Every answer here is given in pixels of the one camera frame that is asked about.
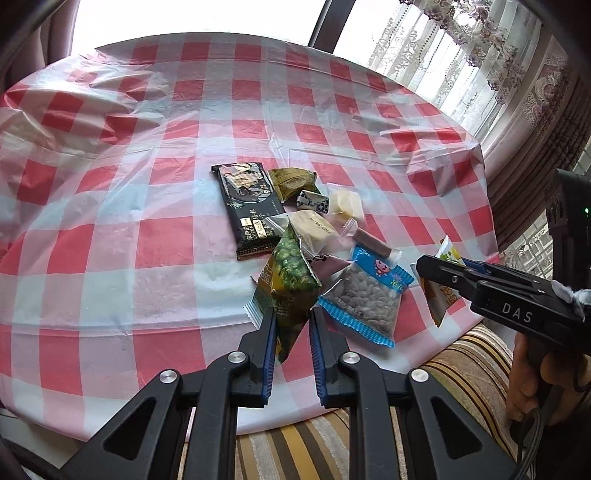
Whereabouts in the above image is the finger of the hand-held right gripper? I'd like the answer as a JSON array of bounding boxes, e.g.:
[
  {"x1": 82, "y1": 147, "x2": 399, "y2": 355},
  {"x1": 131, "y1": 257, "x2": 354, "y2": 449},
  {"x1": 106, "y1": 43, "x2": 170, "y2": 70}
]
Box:
[
  {"x1": 462, "y1": 258, "x2": 507, "y2": 278},
  {"x1": 414, "y1": 255, "x2": 482, "y2": 302}
]

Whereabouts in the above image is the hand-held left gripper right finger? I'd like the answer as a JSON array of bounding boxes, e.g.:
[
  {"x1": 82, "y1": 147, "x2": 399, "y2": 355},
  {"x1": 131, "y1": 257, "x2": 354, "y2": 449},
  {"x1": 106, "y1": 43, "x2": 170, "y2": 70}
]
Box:
[{"x1": 308, "y1": 305, "x2": 523, "y2": 480}]

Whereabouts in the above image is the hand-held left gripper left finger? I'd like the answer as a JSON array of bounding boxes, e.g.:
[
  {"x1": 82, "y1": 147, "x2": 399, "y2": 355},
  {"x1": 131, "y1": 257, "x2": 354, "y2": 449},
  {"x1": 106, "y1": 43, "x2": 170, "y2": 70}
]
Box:
[{"x1": 59, "y1": 307, "x2": 279, "y2": 480}]

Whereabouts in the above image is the orange snack packet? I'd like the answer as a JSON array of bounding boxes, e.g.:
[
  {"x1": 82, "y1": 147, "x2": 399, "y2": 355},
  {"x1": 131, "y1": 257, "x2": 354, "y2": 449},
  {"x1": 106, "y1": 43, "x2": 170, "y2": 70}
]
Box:
[{"x1": 421, "y1": 234, "x2": 468, "y2": 329}]

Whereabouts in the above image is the blue cartoon seed packet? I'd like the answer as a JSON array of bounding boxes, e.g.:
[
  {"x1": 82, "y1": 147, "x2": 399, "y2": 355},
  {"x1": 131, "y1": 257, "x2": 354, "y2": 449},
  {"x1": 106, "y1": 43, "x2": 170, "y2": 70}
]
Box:
[{"x1": 318, "y1": 244, "x2": 416, "y2": 349}]

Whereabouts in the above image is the green pea packet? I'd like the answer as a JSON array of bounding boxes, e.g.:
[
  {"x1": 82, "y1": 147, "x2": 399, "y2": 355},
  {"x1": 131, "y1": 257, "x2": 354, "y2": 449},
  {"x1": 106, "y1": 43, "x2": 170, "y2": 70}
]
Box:
[{"x1": 248, "y1": 223, "x2": 323, "y2": 366}]

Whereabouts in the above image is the person's right hand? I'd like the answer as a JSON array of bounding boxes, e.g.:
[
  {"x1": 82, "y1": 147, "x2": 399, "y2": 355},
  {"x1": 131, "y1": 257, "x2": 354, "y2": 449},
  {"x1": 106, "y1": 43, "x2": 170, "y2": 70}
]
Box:
[{"x1": 505, "y1": 330, "x2": 591, "y2": 428}]

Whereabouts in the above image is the short lace curtain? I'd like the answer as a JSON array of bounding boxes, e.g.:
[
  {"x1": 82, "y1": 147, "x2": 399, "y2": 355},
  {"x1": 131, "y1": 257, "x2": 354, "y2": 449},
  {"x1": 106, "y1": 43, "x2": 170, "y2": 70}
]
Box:
[{"x1": 502, "y1": 216, "x2": 562, "y2": 278}]

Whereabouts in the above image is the striped plush cushion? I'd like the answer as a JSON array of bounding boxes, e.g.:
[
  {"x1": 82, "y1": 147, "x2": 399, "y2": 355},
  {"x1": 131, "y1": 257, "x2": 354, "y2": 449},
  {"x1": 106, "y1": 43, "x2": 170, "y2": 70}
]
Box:
[{"x1": 182, "y1": 323, "x2": 522, "y2": 480}]

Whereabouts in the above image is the purple snack packet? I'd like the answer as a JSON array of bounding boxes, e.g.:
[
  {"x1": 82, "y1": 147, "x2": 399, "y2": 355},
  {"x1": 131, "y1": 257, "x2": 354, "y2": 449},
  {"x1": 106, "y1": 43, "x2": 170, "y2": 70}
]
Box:
[{"x1": 308, "y1": 253, "x2": 354, "y2": 298}]

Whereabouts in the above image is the cream pastry packet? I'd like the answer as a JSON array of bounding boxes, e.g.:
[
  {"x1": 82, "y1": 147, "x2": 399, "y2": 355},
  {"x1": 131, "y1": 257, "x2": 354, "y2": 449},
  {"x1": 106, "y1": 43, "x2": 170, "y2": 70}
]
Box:
[{"x1": 328, "y1": 183, "x2": 366, "y2": 221}]

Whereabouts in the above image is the heavy patterned curtain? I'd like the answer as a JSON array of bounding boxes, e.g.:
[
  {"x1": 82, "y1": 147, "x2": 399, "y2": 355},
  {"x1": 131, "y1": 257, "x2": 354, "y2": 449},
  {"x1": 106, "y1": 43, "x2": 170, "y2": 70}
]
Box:
[{"x1": 482, "y1": 32, "x2": 591, "y2": 252}]

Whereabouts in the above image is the clear wrapped beige pastry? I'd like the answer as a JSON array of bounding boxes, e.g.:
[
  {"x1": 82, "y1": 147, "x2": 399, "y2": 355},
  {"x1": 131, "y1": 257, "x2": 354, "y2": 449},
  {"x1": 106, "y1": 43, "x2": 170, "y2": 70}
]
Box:
[{"x1": 267, "y1": 209, "x2": 358, "y2": 260}]

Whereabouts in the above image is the black picture snack packet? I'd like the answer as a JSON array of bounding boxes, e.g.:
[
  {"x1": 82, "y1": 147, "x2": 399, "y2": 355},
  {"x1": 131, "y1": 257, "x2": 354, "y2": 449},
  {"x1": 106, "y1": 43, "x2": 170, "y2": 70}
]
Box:
[{"x1": 211, "y1": 161, "x2": 283, "y2": 261}]

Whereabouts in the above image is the olive green snack packet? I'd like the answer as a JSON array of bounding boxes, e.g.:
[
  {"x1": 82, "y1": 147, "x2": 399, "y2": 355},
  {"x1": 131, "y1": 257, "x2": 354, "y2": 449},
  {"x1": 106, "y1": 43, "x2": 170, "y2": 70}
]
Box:
[{"x1": 268, "y1": 168, "x2": 320, "y2": 203}]

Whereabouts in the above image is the red checked plastic tablecloth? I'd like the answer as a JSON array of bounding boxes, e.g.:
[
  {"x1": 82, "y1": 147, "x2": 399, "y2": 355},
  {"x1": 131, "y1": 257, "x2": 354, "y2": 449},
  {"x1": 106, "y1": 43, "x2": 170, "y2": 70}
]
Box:
[{"x1": 0, "y1": 34, "x2": 499, "y2": 437}]

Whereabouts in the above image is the white lace curtain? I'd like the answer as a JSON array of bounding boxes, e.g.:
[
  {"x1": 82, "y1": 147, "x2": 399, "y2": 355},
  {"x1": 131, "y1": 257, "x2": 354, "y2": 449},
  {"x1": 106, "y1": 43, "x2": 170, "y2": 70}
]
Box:
[{"x1": 332, "y1": 0, "x2": 550, "y2": 139}]

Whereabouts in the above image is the pink plain curtain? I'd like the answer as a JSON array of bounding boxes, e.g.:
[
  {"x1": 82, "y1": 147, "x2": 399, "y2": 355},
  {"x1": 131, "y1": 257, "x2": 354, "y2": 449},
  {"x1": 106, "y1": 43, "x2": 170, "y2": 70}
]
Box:
[{"x1": 0, "y1": 0, "x2": 83, "y2": 90}]

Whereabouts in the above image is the dark window post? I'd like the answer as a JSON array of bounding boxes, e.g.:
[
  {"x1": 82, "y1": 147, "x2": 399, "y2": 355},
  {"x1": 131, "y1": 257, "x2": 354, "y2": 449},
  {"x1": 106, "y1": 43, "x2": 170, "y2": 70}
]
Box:
[{"x1": 307, "y1": 0, "x2": 357, "y2": 49}]

